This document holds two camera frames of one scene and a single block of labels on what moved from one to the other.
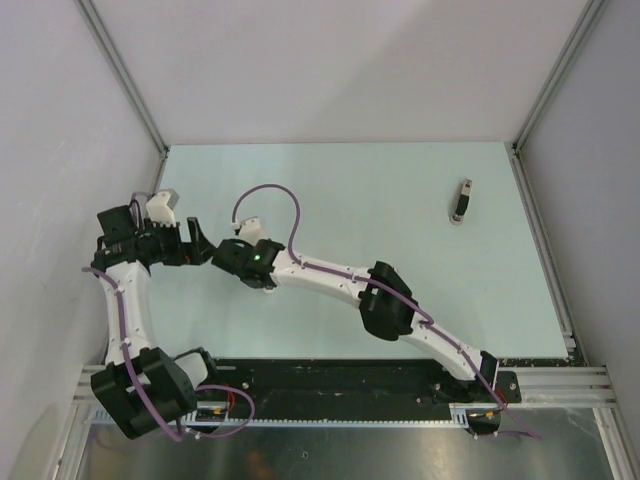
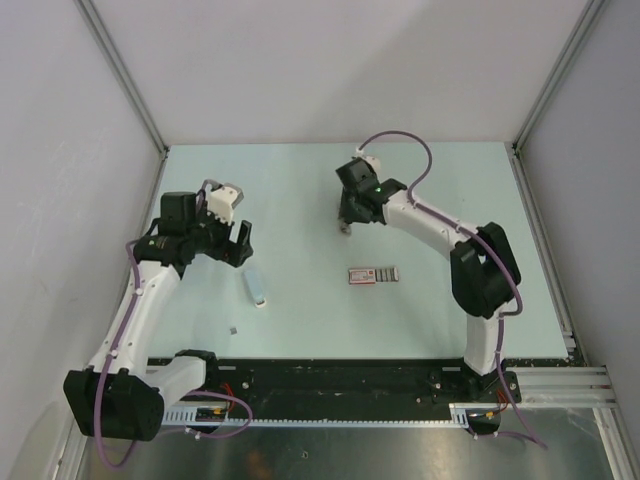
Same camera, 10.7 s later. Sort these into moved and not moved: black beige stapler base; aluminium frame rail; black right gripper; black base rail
Moved: black right gripper; black beige stapler base
Not moved: black base rail; aluminium frame rail
